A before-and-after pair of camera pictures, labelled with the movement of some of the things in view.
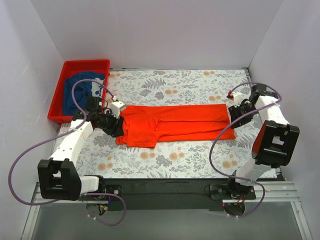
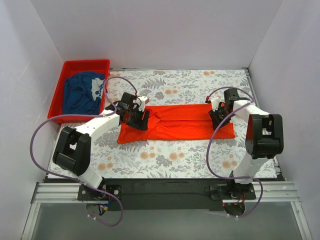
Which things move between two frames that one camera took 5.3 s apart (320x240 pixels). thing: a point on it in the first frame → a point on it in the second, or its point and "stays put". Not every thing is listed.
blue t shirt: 83,90 stays put
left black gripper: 116,125 → 141,121
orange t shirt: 146,126 stays put
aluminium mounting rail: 265,192 stays put
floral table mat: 101,156 stays put
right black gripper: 236,117 → 216,120
